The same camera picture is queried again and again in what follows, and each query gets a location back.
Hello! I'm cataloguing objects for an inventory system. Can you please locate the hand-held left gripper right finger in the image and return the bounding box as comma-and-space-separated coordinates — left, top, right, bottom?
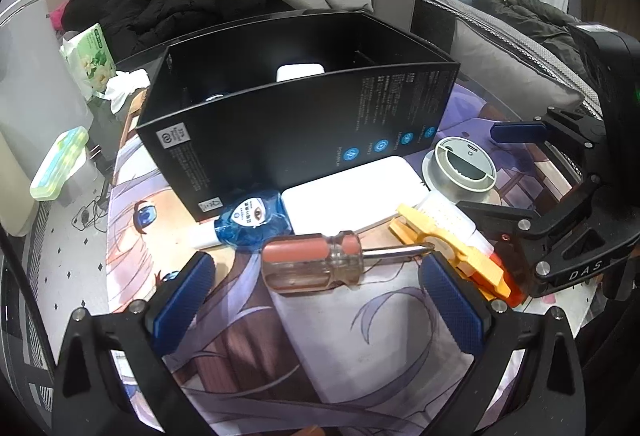
419, 251, 586, 436

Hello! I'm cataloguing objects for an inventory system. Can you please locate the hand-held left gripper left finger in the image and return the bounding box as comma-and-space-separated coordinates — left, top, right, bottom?
52, 251, 217, 436

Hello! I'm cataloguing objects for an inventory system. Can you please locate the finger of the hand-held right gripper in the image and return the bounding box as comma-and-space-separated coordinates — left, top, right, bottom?
457, 176, 636, 299
490, 108, 608, 187

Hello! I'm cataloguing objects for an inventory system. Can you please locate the yellow plastic tool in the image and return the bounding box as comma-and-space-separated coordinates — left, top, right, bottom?
389, 203, 526, 307

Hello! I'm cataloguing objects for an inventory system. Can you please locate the white red-capped glue bottle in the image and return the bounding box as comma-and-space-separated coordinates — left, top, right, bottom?
414, 192, 526, 294

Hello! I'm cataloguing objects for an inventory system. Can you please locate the clear orange handle screwdriver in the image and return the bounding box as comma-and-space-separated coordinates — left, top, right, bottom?
261, 231, 436, 297

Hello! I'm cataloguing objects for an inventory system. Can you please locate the white power bank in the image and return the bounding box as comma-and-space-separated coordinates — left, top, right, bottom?
280, 156, 431, 234

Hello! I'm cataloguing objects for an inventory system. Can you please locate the black cardboard box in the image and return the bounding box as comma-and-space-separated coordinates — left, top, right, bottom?
135, 12, 462, 224

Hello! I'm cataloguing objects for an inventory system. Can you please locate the grey cushion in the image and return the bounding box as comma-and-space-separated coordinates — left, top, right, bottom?
452, 20, 586, 117

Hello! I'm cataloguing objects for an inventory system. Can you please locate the dark green puffer jacket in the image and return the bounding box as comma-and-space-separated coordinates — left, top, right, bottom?
472, 0, 601, 76

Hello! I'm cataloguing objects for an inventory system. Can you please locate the printed cartoon desk mat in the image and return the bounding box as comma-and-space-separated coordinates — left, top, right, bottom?
105, 80, 601, 436

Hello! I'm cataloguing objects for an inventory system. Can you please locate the green plastic case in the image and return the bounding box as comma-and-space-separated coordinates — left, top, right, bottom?
29, 126, 90, 201

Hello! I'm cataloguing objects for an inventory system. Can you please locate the beige padded panel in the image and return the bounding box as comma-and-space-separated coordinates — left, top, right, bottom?
0, 131, 38, 237

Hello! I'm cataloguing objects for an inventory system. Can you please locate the crumpled white tissue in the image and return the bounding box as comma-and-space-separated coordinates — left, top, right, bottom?
102, 70, 151, 113

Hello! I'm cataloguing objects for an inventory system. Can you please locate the white charger block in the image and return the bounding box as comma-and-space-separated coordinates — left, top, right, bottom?
276, 62, 326, 83

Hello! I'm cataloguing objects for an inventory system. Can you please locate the green tissue pack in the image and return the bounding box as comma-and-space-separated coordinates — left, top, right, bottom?
60, 23, 115, 101

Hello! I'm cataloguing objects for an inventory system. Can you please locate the white bin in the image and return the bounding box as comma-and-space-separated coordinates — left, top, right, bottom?
0, 0, 96, 177

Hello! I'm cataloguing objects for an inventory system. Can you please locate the black puffer jacket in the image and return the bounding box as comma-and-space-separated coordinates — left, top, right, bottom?
62, 0, 281, 56

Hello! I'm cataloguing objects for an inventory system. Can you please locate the black cable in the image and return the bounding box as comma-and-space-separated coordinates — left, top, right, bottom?
72, 166, 116, 231

